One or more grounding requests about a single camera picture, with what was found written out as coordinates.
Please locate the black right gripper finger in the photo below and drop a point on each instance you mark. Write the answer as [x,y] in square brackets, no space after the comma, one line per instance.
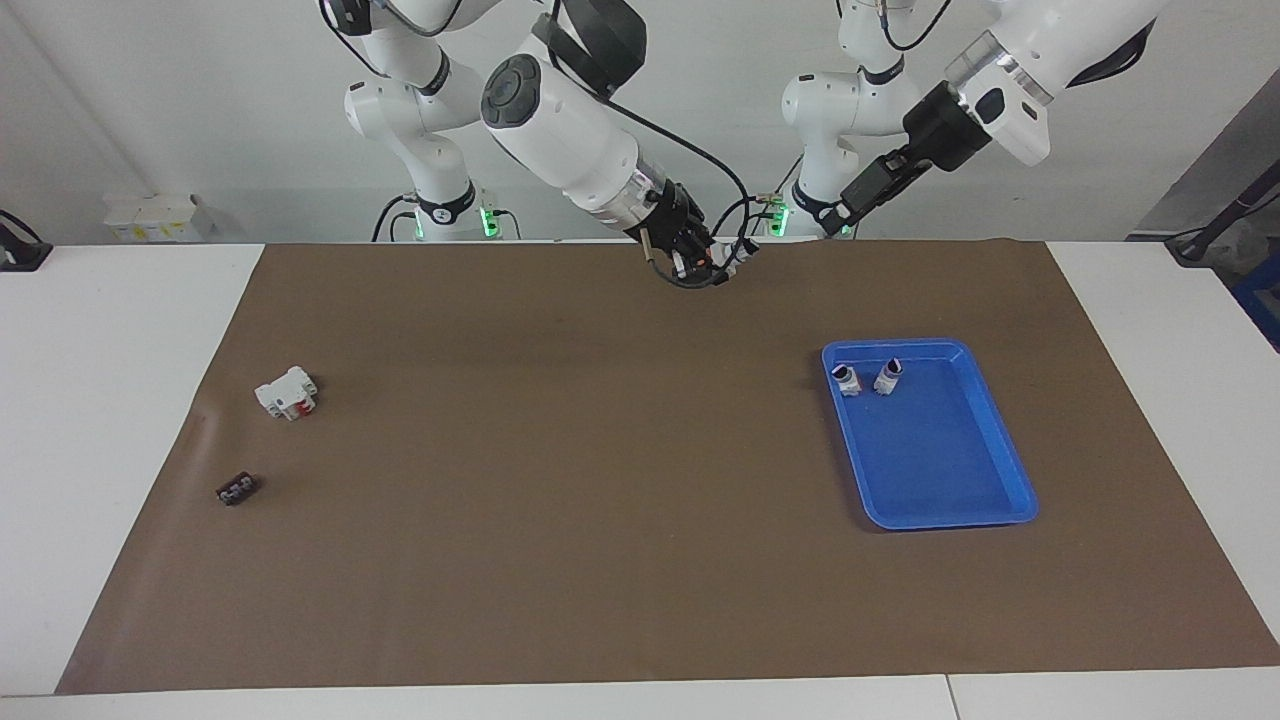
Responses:
[718,255]
[687,263]

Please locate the white box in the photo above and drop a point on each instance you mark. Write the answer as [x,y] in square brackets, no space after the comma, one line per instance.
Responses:
[160,218]

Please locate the blue crate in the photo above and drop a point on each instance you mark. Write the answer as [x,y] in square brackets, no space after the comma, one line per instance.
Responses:
[1262,300]

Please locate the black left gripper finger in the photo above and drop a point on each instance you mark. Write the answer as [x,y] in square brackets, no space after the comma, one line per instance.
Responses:
[841,217]

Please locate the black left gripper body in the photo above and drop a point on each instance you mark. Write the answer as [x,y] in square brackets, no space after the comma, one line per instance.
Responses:
[940,130]

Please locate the blue plastic tray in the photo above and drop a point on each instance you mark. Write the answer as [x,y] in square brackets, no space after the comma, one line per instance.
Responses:
[940,460]

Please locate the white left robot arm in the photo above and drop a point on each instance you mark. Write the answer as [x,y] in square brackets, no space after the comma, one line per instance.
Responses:
[850,100]

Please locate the white circuit breaker red lever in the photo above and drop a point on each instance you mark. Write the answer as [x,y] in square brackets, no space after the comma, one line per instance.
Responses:
[285,392]

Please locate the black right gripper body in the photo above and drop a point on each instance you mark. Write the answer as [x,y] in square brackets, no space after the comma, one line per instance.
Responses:
[680,220]

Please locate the small black terminal block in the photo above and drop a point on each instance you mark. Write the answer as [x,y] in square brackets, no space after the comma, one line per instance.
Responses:
[238,489]

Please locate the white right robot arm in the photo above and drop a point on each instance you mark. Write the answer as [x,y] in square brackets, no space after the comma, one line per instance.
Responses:
[560,130]

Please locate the brown paper mat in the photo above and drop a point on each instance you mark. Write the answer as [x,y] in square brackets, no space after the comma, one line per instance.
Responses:
[600,500]

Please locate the rotary selector switch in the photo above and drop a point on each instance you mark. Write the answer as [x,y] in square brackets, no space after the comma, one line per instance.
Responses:
[742,252]
[888,377]
[847,379]

